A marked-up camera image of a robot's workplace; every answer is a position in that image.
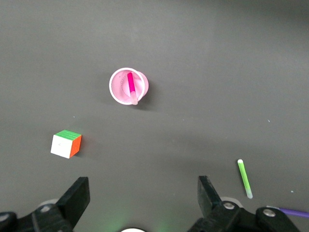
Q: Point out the multicolour puzzle cube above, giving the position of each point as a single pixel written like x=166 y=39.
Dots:
x=63 y=145

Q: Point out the pink marker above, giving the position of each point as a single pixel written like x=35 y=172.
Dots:
x=131 y=84

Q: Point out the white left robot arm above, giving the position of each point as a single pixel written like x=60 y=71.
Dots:
x=132 y=230

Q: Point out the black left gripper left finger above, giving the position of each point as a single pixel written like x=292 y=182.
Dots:
x=74 y=198

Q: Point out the purple marker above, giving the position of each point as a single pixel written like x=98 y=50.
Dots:
x=295 y=212

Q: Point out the green marker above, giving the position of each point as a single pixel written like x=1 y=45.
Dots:
x=244 y=177

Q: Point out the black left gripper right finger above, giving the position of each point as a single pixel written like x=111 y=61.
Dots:
x=210 y=200

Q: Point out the pink plastic cup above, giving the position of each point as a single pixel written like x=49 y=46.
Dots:
x=120 y=87

